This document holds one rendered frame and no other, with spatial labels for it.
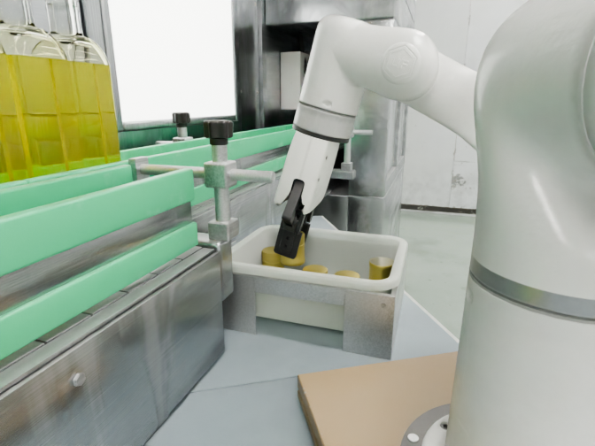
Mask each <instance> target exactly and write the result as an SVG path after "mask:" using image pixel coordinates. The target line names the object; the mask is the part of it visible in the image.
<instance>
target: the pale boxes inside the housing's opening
mask: <svg viewBox="0 0 595 446"><path fill-rule="evenodd" d="M309 57H310V55H309V54H306V53H304V52H301V51H292V52H281V110H296V109H297V107H298V102H299V98H300V94H301V90H302V87H303V83H304V78H305V73H304V62H305V60H306V63H307V64H308V61H309Z"/></svg>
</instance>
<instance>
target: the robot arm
mask: <svg viewBox="0 0 595 446"><path fill-rule="evenodd" d="M365 88H366V89H368V90H371V91H373V92H375V93H376V94H378V95H381V96H384V97H386V98H389V99H391V100H395V101H399V102H401V103H403V104H406V105H408V106H409V107H411V108H413V109H415V110H416V111H418V112H420V113H422V114H424V115H425V116H427V117H429V118H431V119H433V120H434V121H436V122H437V123H439V124H441V125H442V126H444V127H446V128H448V129H449V130H451V131H453V132H454V133H455V134H456V135H458V136H459V137H461V138H462V139H463V140H464V141H466V142H467V143H468V144H469V145H470V146H471V147H472V148H473V149H475V150H476V153H477V172H478V182H477V202H476V215H475V231H474V238H473V245H472V251H471V258H470V265H469V271H468V277H467V290H466V296H465V303H464V310H463V316H462V322H461V330H460V341H459V347H458V355H457V361H456V367H455V374H454V381H453V387H452V400H451V406H450V412H449V414H448V415H445V416H443V417H442V418H441V419H439V420H438V421H436V422H435V423H434V424H433V425H432V426H431V427H430V428H429V430H428V431H427V433H426V434H425V437H424V439H423V441H422V446H595V0H529V1H527V2H526V3H525V4H523V5H522V6H520V7H519V8H518V9H517V10H515V11H514V12H513V13H512V14H511V15H510V16H509V17H508V18H507V19H506V20H505V21H504V22H503V23H502V24H501V26H500V27H499V28H498V29H497V31H496V32H495V34H494V35H493V36H492V38H491V39H490V41H489V43H488V45H487V46H486V48H485V51H484V53H483V56H482V58H481V61H480V64H479V66H478V70H477V72H476V71H473V70H471V69H469V68H467V67H465V66H464V65H462V64H460V63H458V62H456V61H454V60H452V59H451V58H448V57H447V56H445V55H443V54H442V53H440V52H438V51H437V47H436V45H435V44H434V43H433V41H432V40H431V39H430V38H429V37H428V36H427V35H425V34H424V33H423V32H421V31H418V30H415V29H411V28H406V27H384V26H376V25H370V24H368V23H367V22H364V21H361V20H358V19H355V18H353V17H346V16H342V15H338V14H337V15H335V14H330V15H326V16H324V17H323V18H322V19H321V20H320V22H319V24H318V26H317V29H316V32H315V36H314V40H313V46H312V50H311V54H310V57H309V61H308V65H307V68H306V72H305V78H304V83H303V87H302V90H301V94H300V98H299V102H298V105H297V111H296V115H295V118H294V122H293V126H292V127H293V129H295V130H297V131H296V133H295V135H294V137H293V140H292V142H291V145H290V149H289V151H288V154H287V157H286V160H285V163H284V166H283V169H282V174H281V178H280V180H279V184H278V187H277V190H276V193H275V197H274V203H275V204H276V205H280V204H282V203H284V202H285V201H286V200H288V201H287V203H286V206H285V209H284V211H283V214H282V222H281V225H280V228H279V232H278V235H277V239H276V243H275V246H274V252H275V253H277V254H279V255H282V256H285V257H287V258H291V259H294V258H295V257H296V256H297V253H298V247H299V244H300V241H301V237H302V234H303V233H300V232H301V231H303V232H304V233H305V242H306V238H307V236H308V232H309V229H310V226H311V224H309V223H310V222H311V220H312V217H313V211H314V208H315V207H316V206H317V205H318V204H319V203H320V202H321V200H322V199H323V197H324V195H325V193H326V190H327V187H328V183H329V179H330V176H331V174H332V170H333V167H334V163H335V160H336V154H337V152H338V147H339V143H348V142H349V140H350V137H351V133H352V129H353V125H354V122H355V119H356V116H357V113H358V109H359V105H360V101H361V98H362V96H363V92H364V89H365ZM299 206H300V207H299ZM306 222H309V223H306Z"/></svg>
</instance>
